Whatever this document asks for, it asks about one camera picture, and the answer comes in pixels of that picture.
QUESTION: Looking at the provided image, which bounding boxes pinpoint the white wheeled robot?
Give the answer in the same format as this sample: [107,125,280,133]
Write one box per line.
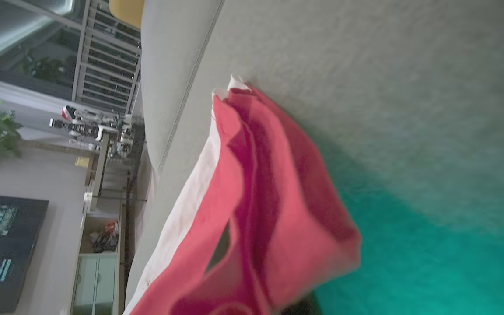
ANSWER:
[49,105,145,159]

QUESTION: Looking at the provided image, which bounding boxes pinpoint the pile of toys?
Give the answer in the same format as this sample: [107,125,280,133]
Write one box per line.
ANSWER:
[91,221,119,254]

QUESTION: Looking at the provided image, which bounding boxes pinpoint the round white coffee table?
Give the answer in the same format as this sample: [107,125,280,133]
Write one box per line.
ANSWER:
[84,131,147,213]

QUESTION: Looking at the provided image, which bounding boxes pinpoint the red shorts with white stripe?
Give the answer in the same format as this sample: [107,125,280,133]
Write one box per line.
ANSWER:
[123,74,362,315]

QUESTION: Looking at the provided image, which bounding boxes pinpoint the black wall television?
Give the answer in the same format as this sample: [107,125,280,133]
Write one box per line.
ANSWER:
[0,192,49,315]

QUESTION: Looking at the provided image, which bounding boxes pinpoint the mint and white TV cabinet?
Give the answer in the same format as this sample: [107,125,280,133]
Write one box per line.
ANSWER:
[69,203,126,315]

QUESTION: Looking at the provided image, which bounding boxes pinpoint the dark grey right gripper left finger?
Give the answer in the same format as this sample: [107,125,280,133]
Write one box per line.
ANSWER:
[205,221,231,275]

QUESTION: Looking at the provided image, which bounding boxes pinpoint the grey and yellow sofa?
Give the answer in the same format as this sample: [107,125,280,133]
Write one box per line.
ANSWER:
[109,0,504,315]

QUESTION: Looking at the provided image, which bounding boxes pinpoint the white sheer curtain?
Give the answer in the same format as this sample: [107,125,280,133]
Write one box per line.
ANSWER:
[0,74,126,130]

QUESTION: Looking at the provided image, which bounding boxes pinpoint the white balcony railing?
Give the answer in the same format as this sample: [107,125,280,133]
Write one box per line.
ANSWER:
[72,0,142,116]

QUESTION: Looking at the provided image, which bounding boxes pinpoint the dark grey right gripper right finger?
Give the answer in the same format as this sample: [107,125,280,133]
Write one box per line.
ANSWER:
[280,292,322,315]

